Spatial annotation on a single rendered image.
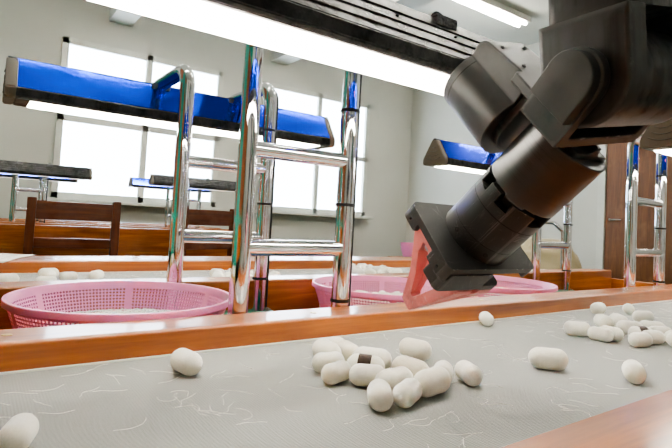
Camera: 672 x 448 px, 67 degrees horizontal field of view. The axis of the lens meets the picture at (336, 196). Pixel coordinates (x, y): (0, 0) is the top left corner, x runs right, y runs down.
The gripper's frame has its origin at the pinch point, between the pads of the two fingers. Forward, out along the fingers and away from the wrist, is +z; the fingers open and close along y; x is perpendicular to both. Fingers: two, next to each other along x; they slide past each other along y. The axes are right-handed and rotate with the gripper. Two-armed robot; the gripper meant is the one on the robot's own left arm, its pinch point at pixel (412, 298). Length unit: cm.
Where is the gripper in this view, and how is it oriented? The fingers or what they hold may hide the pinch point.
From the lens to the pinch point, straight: 47.3
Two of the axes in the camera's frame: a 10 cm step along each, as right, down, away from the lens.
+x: 3.3, 7.4, -5.8
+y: -8.2, -0.7, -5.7
